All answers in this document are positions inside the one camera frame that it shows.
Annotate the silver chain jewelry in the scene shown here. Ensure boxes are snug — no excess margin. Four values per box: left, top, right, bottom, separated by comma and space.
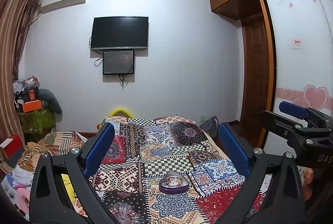
162, 176, 184, 188

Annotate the purple heart-shaped jewelry box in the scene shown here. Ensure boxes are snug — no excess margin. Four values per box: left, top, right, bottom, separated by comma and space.
159, 172, 189, 195

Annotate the person's right hand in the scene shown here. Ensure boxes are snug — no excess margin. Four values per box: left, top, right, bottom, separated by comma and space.
303, 168, 314, 201

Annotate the yellow cloth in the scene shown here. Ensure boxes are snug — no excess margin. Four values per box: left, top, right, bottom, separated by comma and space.
61, 174, 73, 198

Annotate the striped beige blanket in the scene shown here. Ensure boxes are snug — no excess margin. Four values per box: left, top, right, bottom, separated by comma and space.
17, 130, 85, 172

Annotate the red box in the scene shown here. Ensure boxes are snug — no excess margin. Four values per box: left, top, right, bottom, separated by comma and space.
0, 135, 24, 159

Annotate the brown wooden door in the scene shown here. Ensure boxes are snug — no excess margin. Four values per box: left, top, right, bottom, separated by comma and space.
240, 14, 269, 147

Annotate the dark grey backpack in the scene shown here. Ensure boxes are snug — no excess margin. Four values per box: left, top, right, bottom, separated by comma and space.
199, 116, 219, 140

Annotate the orange box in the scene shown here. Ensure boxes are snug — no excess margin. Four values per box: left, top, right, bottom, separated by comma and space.
22, 100, 42, 113

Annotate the white wardrobe sliding door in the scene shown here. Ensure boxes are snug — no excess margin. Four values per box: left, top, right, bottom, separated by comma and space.
261, 0, 333, 162

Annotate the colourful patchwork bedspread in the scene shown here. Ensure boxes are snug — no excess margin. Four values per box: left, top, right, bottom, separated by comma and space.
89, 115, 245, 223

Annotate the yellow round object behind bed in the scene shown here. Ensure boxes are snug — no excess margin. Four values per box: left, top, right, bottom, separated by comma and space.
108, 107, 134, 118

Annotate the striped brown curtain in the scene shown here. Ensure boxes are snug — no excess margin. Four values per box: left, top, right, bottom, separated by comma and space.
0, 0, 40, 142

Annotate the small dark wall monitor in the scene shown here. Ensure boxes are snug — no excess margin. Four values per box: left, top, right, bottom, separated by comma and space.
103, 51, 135, 75

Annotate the black wall television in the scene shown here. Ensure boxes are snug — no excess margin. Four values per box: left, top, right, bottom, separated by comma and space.
90, 16, 149, 51

